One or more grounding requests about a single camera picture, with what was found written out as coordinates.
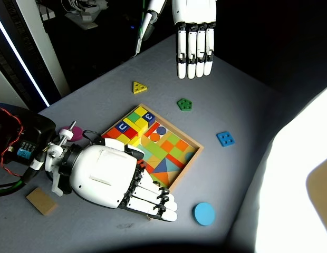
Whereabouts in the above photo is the tan rectangular wooden block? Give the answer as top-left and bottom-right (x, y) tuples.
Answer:
(25, 187), (59, 216)

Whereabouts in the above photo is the green pentagon with holes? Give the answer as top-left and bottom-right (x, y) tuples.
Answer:
(176, 98), (193, 112)

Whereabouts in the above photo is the pink wooden disc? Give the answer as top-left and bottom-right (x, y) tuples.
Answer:
(59, 125), (84, 142)

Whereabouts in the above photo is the white pillar with light strip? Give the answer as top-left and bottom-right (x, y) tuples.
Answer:
(0, 0), (72, 108)

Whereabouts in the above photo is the grey table cloth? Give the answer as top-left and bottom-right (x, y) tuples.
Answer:
(0, 33), (327, 250)

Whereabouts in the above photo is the tan rounded board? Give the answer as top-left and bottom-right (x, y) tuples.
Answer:
(305, 154), (327, 253)

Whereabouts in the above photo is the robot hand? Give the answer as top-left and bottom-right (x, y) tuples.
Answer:
(69, 137), (179, 223)
(134, 0), (218, 80)

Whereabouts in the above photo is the white equipment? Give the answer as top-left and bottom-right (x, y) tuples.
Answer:
(62, 0), (109, 31)

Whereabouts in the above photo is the blue wooden disc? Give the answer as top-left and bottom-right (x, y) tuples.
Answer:
(193, 202), (216, 227)

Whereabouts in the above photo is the wooden puzzle tray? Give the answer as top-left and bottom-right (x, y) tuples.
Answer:
(101, 103), (205, 193)

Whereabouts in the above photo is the blue square with holes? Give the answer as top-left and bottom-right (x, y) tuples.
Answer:
(216, 131), (236, 147)

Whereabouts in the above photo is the yellow triangle with holes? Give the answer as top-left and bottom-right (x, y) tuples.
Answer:
(132, 81), (148, 94)

